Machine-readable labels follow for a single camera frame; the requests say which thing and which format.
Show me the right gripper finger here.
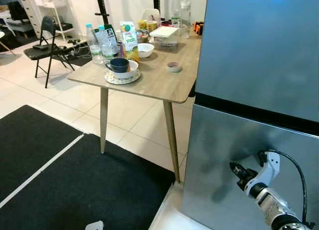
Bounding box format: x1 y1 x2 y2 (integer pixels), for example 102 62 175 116
231 162 254 181
230 165 248 187

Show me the grey steel fridge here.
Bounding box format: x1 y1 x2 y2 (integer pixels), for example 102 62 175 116
180 0 319 230

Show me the wooden table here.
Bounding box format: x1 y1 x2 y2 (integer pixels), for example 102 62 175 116
66 24 203 184

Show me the black floor mat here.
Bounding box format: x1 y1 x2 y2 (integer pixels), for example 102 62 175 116
0 134 176 230
0 105 84 202

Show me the orange black object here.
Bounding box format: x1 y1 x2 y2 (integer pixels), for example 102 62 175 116
193 21 204 36

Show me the large white bowl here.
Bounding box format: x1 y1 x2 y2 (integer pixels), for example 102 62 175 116
106 59 140 80

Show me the patterned white plate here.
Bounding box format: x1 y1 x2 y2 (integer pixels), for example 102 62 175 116
104 70 142 86

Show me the small white bowl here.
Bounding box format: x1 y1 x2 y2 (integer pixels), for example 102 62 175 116
136 42 156 59

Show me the clear plastic food container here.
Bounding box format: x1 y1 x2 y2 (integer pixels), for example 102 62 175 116
149 26 180 52

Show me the clear glass jar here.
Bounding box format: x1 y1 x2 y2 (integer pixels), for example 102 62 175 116
180 1 193 39

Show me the dark blue cup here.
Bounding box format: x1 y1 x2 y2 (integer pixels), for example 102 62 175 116
105 57 131 74

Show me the white green juice carton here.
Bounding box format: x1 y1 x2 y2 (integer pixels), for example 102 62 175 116
120 21 141 62

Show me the yellow jar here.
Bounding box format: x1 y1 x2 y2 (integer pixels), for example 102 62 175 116
138 19 158 32

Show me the tall clear bottle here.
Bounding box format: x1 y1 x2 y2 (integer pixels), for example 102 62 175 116
170 0 181 27

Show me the white chair back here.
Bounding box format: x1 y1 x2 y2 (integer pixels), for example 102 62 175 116
142 8 161 22

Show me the dark green carton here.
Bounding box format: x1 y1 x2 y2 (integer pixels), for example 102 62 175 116
106 24 122 56

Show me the water bottle teal cap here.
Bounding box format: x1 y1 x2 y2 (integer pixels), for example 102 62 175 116
97 25 116 62
86 23 103 64

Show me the black folding chair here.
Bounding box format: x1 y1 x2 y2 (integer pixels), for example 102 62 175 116
23 15 76 89

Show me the white shelf unit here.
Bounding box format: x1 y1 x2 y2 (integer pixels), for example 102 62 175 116
19 0 76 41

